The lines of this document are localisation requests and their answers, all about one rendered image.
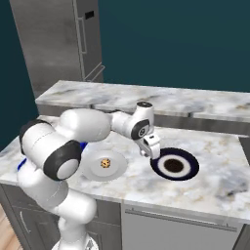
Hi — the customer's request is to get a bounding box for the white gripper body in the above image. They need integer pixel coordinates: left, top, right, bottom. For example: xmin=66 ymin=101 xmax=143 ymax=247
xmin=140 ymin=134 xmax=162 ymax=160

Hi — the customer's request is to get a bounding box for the dark brown round dessert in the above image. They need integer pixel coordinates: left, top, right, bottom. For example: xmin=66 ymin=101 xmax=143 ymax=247
xmin=163 ymin=158 xmax=186 ymax=174

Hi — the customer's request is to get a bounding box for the blue tray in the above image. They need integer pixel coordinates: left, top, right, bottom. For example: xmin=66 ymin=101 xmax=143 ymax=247
xmin=17 ymin=140 xmax=90 ymax=172

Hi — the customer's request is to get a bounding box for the blue and white plate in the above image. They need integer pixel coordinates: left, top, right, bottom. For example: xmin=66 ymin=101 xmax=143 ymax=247
xmin=149 ymin=146 xmax=200 ymax=182

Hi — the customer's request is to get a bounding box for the chocolate chip cookie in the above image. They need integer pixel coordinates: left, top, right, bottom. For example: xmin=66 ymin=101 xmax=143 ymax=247
xmin=100 ymin=158 xmax=112 ymax=170

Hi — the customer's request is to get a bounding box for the silver dishwasher door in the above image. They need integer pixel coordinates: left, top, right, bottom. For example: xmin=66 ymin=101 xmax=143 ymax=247
xmin=120 ymin=202 xmax=246 ymax=250

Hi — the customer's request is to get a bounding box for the grey cupboard door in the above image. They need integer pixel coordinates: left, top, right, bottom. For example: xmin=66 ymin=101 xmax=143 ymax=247
xmin=0 ymin=183 xmax=123 ymax=250

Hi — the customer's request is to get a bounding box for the stainless steel fridge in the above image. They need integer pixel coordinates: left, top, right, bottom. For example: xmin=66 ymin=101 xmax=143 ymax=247
xmin=9 ymin=0 xmax=106 ymax=99

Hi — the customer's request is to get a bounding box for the silver dishwasher handle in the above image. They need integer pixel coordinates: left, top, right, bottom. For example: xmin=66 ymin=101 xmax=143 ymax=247
xmin=124 ymin=208 xmax=238 ymax=233

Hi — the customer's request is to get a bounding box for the silver cupboard handle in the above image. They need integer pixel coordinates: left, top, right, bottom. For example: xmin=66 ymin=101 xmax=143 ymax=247
xmin=19 ymin=210 xmax=31 ymax=235

